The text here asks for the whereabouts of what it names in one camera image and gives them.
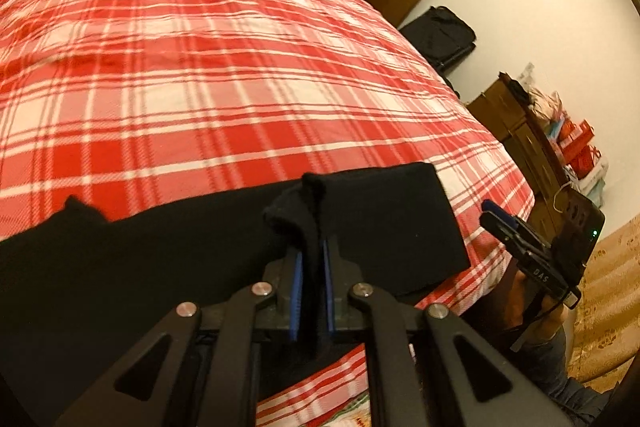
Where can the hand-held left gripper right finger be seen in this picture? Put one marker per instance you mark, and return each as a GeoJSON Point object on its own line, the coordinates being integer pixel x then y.
{"type": "Point", "coordinates": [327, 292]}

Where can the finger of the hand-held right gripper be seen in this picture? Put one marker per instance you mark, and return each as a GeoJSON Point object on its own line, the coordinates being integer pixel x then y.
{"type": "Point", "coordinates": [502, 232]}
{"type": "Point", "coordinates": [497, 210]}

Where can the red plaid bed sheet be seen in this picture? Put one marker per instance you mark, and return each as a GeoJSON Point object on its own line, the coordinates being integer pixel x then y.
{"type": "Point", "coordinates": [225, 82]}

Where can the golden patterned cloth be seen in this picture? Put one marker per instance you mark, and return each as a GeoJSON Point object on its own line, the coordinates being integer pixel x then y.
{"type": "Point", "coordinates": [610, 307]}

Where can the black pants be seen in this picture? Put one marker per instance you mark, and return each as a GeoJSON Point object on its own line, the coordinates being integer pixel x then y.
{"type": "Point", "coordinates": [150, 267]}

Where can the black suitcase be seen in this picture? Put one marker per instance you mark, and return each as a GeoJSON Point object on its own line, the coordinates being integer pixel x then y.
{"type": "Point", "coordinates": [442, 32]}

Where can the person's right hand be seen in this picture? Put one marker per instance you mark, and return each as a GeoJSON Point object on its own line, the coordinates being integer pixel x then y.
{"type": "Point", "coordinates": [547, 326]}

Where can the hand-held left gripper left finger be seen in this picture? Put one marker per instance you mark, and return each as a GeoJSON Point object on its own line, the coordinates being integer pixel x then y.
{"type": "Point", "coordinates": [296, 297]}

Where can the pile of red gift boxes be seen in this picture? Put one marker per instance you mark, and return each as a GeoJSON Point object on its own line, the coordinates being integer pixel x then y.
{"type": "Point", "coordinates": [575, 142]}

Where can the brown wooden cabinet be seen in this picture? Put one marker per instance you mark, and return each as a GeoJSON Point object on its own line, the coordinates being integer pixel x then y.
{"type": "Point", "coordinates": [525, 142]}

